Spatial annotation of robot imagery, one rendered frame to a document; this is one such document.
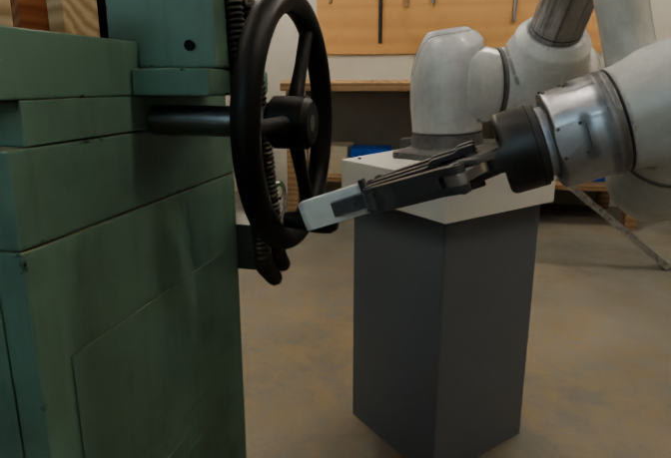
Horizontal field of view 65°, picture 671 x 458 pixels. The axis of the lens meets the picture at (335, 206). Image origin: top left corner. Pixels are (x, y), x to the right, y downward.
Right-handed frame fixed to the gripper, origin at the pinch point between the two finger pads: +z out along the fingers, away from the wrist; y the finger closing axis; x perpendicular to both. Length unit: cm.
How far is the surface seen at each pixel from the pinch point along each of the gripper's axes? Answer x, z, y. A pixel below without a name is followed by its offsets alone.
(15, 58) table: -21.6, 18.3, 11.9
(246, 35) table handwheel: -17.7, 1.4, 3.7
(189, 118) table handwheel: -14.1, 15.1, -6.2
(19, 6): -30.7, 25.9, -0.1
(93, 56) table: -22.2, 18.1, 2.1
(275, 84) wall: -54, 117, -335
